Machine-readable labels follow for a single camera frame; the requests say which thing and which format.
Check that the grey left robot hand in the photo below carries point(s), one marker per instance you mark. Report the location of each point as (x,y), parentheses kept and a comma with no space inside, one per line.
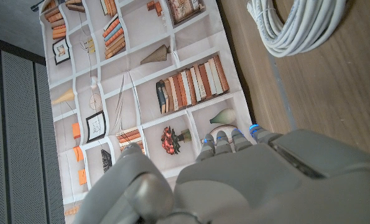
(265,186)

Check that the printed bookshelf backdrop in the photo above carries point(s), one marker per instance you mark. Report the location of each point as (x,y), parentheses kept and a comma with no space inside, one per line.
(147,77)

